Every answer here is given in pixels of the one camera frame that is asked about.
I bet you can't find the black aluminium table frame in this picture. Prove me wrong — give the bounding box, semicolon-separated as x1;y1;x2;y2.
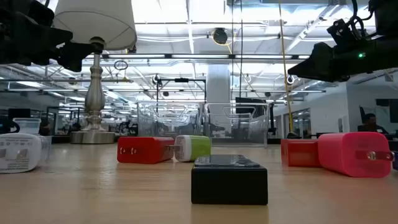
51;133;398;152

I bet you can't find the clear plastic bin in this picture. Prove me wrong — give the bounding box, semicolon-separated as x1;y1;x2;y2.
136;101;205;147
203;102;271;148

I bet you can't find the black background rig frame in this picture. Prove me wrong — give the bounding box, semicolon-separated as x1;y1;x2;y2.
155;74;208;103

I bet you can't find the pink wall charger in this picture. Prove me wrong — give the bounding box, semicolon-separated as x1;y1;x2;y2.
317;131;396;179

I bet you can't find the silver table lamp white shade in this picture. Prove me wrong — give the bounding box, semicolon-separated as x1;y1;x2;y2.
52;0;137;144

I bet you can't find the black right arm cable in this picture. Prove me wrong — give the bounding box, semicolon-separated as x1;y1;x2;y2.
349;0;374;38

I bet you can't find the seated person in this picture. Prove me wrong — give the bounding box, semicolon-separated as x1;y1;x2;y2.
357;113;389;134

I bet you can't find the red power bank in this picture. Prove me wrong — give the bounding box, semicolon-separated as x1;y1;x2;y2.
280;138;321;168

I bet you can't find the clear storage box with lid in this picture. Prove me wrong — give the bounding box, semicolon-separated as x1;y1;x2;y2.
12;117;42;135

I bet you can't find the black monitor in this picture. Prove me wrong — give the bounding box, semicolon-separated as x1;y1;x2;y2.
235;96;269;116

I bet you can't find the black left base cable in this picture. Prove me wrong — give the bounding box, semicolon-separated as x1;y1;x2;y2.
0;115;21;134

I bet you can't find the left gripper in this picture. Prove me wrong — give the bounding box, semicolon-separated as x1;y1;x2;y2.
0;0;94;73

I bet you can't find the yellow cable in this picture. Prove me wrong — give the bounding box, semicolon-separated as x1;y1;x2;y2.
277;0;295;134

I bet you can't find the red wall charger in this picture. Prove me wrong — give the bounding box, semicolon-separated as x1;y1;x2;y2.
117;136;175;165

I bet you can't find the black power bank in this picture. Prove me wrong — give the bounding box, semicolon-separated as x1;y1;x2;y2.
191;154;269;205

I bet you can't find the black ceiling cord reel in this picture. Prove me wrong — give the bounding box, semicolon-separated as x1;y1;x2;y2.
212;27;229;45

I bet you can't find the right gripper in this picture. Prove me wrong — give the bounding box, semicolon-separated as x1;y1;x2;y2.
287;18;398;83

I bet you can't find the purple white wall charger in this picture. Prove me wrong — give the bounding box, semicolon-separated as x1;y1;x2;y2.
0;133;43;174

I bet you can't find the green white wall charger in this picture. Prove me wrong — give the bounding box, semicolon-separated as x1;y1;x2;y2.
166;134;212;163

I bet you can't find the black hanging cable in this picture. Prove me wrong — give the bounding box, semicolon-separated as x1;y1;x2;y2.
239;0;244;103
231;0;235;103

